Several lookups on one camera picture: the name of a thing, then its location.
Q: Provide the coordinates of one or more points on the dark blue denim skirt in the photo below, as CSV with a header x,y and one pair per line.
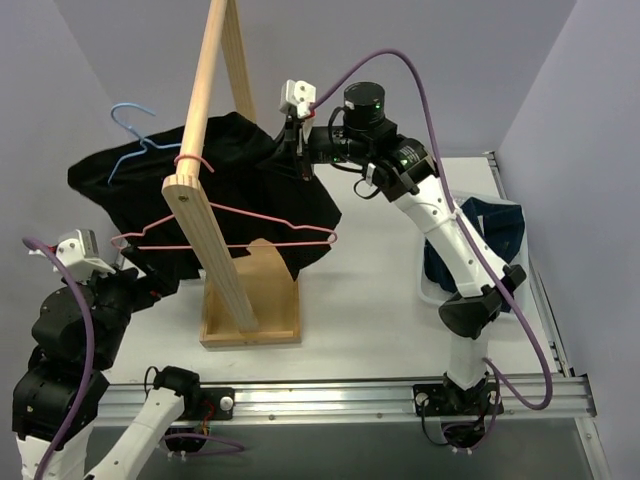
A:
x,y
500,235

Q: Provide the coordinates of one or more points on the pink wire hanger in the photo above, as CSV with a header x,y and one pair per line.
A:
x,y
253,229

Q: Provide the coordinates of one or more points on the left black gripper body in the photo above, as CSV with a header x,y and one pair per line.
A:
x,y
126,279

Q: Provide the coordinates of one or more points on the wooden clothes rack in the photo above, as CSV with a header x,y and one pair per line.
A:
x,y
249,300

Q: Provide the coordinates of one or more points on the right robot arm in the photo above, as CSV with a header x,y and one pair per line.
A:
x,y
401,169

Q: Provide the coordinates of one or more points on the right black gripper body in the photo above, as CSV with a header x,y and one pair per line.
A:
x,y
300,150

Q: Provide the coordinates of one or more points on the black pleated skirt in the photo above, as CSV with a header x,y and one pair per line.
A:
x,y
234,149

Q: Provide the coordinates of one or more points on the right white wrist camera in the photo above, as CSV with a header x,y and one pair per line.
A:
x,y
297,98

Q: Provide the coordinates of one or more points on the aluminium mounting rail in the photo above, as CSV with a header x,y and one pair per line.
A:
x,y
380,401

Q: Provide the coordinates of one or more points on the blue wire hanger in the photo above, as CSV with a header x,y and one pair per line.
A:
x,y
144,142

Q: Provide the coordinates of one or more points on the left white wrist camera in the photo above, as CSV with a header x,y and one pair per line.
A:
x,y
78,252

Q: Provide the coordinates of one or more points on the white plastic basket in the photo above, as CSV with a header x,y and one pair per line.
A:
x,y
520,250

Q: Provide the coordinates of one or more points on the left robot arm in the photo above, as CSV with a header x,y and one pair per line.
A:
x,y
55,404

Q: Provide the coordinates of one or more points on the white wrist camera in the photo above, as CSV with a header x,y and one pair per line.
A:
x,y
78,252
297,98

